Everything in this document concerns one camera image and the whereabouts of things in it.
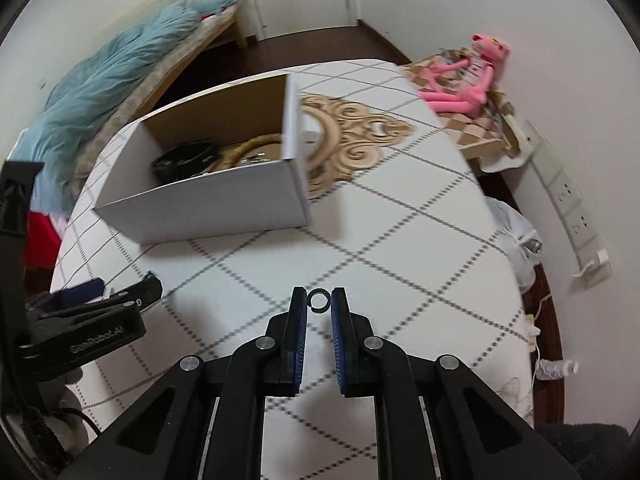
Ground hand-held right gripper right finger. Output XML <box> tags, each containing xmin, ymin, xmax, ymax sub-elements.
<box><xmin>331</xmin><ymin>286</ymin><xmax>566</xmax><ymax>480</ymax></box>

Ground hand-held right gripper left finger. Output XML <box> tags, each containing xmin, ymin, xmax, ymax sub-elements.
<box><xmin>87</xmin><ymin>286</ymin><xmax>308</xmax><ymax>480</ymax></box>

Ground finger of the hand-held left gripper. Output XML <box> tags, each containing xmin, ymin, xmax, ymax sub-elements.
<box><xmin>50</xmin><ymin>277</ymin><xmax>106</xmax><ymax>306</ymax></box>
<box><xmin>107</xmin><ymin>270</ymin><xmax>164</xmax><ymax>311</ymax></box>

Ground white cardboard box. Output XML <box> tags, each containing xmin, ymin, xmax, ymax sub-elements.
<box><xmin>94</xmin><ymin>72</ymin><xmax>312</xmax><ymax>247</ymax></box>

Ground black smart band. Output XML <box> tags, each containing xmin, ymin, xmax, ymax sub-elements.
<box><xmin>151</xmin><ymin>141</ymin><xmax>219</xmax><ymax>183</ymax></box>

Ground red cloth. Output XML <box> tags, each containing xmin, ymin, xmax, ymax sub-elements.
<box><xmin>25</xmin><ymin>210</ymin><xmax>68</xmax><ymax>271</ymax></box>

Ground diamond patterned tablecloth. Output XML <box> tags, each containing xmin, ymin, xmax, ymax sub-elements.
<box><xmin>50</xmin><ymin>57</ymin><xmax>536</xmax><ymax>426</ymax></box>

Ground white plastic bag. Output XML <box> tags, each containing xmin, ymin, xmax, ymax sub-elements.
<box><xmin>485</xmin><ymin>197</ymin><xmax>543</xmax><ymax>293</ymax></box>

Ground small white bottle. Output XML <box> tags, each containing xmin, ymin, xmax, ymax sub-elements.
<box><xmin>535</xmin><ymin>360</ymin><xmax>581</xmax><ymax>381</ymax></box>

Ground light blue duvet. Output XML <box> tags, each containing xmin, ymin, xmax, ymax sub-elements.
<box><xmin>10</xmin><ymin>0</ymin><xmax>241</xmax><ymax>211</ymax></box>

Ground white power strip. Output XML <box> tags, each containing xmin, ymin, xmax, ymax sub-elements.
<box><xmin>522</xmin><ymin>119</ymin><xmax>613</xmax><ymax>288</ymax></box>

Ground white charger plug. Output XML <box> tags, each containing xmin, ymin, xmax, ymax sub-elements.
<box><xmin>570</xmin><ymin>250</ymin><xmax>611</xmax><ymax>278</ymax></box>

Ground pink plush toy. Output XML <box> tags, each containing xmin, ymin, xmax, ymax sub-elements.
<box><xmin>419</xmin><ymin>34</ymin><xmax>512</xmax><ymax>115</ymax></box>

